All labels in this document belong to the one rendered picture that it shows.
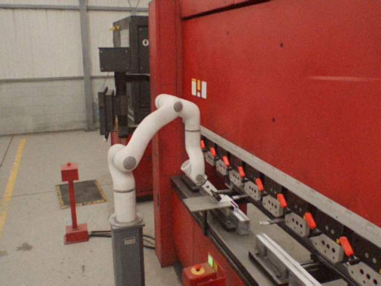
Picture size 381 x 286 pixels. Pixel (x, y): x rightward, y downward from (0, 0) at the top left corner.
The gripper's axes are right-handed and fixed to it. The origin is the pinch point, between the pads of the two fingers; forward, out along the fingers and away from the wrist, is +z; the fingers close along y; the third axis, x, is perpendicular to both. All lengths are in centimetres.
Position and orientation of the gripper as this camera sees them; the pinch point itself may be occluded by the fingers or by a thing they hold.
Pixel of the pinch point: (216, 196)
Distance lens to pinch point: 232.2
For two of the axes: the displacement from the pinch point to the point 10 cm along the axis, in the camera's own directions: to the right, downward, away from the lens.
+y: -3.2, -2.4, 9.2
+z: 6.2, 6.8, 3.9
